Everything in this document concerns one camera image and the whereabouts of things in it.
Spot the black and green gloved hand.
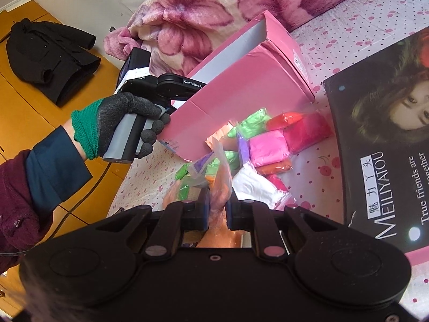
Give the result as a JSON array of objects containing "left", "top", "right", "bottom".
[{"left": 71, "top": 92, "right": 171, "bottom": 160}]

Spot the purple clay bag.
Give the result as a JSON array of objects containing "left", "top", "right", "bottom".
[{"left": 236, "top": 132, "right": 250, "bottom": 166}]

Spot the white clay bag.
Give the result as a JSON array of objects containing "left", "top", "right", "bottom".
[{"left": 232, "top": 163, "right": 295, "bottom": 210}]

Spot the light green clay bag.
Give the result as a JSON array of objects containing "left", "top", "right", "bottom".
[{"left": 239, "top": 108, "right": 271, "bottom": 140}]

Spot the pink cardboard box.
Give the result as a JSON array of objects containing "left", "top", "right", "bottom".
[{"left": 158, "top": 11, "right": 315, "bottom": 161}]

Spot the bright green clay bag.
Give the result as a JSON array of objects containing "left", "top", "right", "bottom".
[{"left": 175, "top": 162, "right": 201, "bottom": 201}]

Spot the black cable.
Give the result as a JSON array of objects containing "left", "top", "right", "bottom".
[{"left": 0, "top": 162, "right": 112, "bottom": 257}]

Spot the red clay bag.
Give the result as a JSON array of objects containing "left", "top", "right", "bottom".
[{"left": 265, "top": 112, "right": 305, "bottom": 131}]

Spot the hot pink clay bag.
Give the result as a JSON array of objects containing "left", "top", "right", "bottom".
[{"left": 249, "top": 130, "right": 290, "bottom": 167}]

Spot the dark orange clay bag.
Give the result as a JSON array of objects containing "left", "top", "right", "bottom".
[{"left": 256, "top": 159, "right": 291, "bottom": 176}]

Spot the dark red sleeved forearm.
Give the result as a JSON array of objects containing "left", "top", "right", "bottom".
[{"left": 1, "top": 126, "right": 92, "bottom": 272}]

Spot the black jacket on floor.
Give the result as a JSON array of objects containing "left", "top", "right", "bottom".
[{"left": 6, "top": 18, "right": 101, "bottom": 106}]

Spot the floral pink fleece blanket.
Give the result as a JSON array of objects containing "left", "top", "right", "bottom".
[{"left": 103, "top": 0, "right": 344, "bottom": 76}]

